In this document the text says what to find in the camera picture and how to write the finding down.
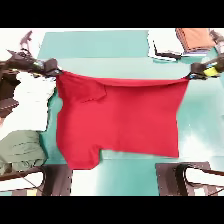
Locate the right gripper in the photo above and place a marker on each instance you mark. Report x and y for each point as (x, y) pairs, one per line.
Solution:
(198, 71)

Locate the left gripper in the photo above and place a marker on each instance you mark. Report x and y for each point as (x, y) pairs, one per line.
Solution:
(51, 67)

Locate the red T-shirt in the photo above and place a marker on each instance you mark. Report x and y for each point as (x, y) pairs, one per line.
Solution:
(123, 116)

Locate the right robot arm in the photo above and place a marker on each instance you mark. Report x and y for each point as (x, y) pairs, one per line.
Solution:
(218, 65)

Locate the orange garment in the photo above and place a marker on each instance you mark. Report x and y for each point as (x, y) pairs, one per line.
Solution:
(196, 38)

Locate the dark brown garment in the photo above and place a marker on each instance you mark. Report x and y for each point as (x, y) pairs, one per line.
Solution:
(7, 90)

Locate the green garment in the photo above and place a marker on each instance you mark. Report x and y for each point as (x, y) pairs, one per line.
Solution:
(21, 150)

